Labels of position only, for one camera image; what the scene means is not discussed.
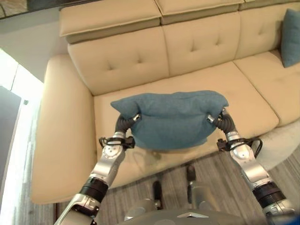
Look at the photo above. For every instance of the dark grey cabinet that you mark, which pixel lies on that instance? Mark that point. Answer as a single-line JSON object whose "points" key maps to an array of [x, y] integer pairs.
{"points": [[8, 138]]}

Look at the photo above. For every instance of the cream leather sofa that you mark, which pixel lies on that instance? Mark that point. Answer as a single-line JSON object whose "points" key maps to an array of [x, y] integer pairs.
{"points": [[150, 89]]}

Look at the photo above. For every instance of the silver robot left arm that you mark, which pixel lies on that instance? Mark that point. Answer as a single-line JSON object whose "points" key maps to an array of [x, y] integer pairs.
{"points": [[98, 175]]}

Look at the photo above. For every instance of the large teal fabric cushion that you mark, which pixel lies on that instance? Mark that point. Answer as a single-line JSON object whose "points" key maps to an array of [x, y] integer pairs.
{"points": [[171, 119]]}

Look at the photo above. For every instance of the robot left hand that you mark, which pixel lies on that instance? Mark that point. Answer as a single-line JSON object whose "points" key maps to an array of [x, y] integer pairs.
{"points": [[123, 124]]}

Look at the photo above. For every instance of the silver robot right leg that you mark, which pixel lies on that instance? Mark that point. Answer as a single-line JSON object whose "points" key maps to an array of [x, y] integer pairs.
{"points": [[197, 192]]}

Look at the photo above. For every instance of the silver robot left leg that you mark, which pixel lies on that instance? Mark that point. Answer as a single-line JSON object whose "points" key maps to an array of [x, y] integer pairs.
{"points": [[150, 201]]}

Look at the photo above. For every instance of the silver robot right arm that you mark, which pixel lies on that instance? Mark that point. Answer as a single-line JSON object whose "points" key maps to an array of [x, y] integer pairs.
{"points": [[255, 173]]}

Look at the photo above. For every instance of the grey robot torso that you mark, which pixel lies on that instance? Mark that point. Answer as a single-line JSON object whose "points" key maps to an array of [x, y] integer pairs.
{"points": [[187, 216]]}

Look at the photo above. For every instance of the teal cushion with seam edge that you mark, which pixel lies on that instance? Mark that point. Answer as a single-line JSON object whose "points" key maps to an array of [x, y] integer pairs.
{"points": [[290, 37]]}

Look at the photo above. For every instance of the silver robot leg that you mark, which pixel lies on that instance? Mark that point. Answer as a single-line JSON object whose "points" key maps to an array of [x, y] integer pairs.
{"points": [[150, 201], [197, 192]]}

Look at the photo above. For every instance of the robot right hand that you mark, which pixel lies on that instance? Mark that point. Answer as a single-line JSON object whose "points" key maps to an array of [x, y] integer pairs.
{"points": [[226, 123]]}

